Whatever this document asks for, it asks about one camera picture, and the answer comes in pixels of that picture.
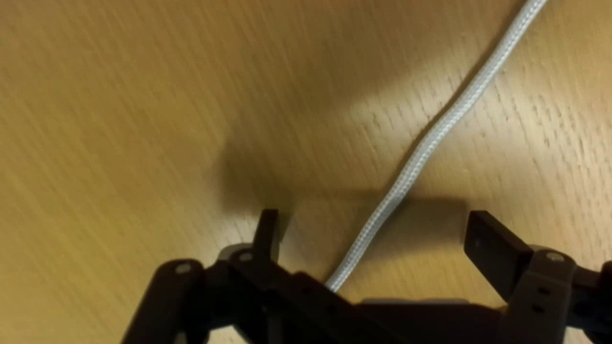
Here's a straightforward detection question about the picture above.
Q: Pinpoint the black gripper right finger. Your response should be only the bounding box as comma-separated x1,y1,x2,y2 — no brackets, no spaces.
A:
463,209,612,344

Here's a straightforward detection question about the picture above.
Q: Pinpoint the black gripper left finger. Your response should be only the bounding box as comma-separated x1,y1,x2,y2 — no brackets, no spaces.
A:
121,208,360,344

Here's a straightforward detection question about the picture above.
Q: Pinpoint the thin long white rope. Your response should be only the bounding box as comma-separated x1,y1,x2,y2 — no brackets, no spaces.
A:
324,0,551,294

